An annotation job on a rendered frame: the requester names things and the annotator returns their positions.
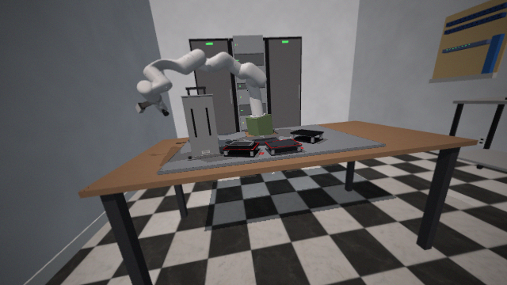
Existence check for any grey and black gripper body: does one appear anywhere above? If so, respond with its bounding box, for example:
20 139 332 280
154 101 168 112

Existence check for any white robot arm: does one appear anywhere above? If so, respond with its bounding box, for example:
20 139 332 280
135 49 267 118

